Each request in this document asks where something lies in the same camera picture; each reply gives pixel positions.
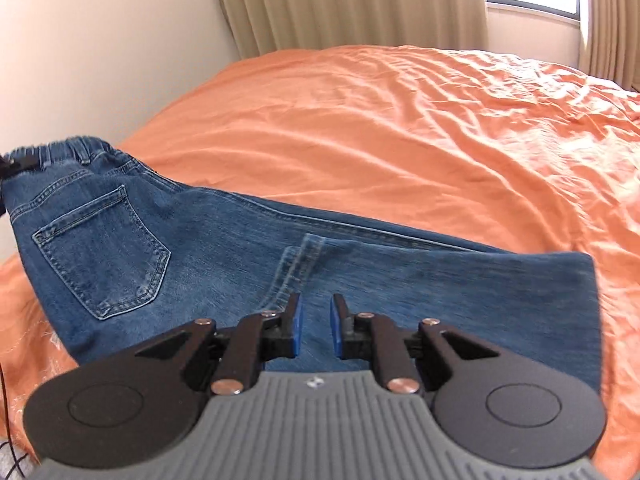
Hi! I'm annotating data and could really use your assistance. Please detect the blue denim jeans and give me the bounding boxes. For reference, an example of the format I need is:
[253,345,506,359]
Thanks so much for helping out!
[4,136,602,388]

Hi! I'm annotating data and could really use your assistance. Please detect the orange bed sheet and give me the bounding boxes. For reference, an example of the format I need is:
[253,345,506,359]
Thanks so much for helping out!
[0,44,640,480]

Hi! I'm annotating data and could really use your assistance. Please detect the beige curtain left panel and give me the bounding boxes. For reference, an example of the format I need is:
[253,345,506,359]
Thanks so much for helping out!
[220,0,488,58]

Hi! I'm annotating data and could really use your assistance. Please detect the beige curtain panel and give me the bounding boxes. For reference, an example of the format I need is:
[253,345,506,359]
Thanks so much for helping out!
[578,0,639,91]
[220,0,488,58]

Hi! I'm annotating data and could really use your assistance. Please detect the beige curtain right panel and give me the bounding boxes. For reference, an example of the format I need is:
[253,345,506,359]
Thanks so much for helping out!
[578,0,639,91]

